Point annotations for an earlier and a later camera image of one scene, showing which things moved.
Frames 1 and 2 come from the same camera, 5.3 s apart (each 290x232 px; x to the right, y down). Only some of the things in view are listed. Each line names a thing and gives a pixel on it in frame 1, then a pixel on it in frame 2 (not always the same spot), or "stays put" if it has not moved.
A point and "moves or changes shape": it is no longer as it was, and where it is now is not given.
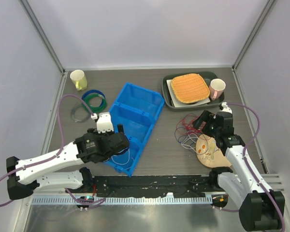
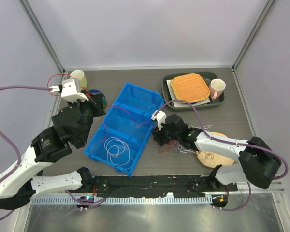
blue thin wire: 181,135 moves or changes shape
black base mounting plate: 129,186 stays put
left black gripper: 95,132 → 98,107
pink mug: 216,87 stays put
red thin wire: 186,124 moves or changes shape
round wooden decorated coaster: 209,153 stays put
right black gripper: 209,117 → 159,135
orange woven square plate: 190,88 stays put
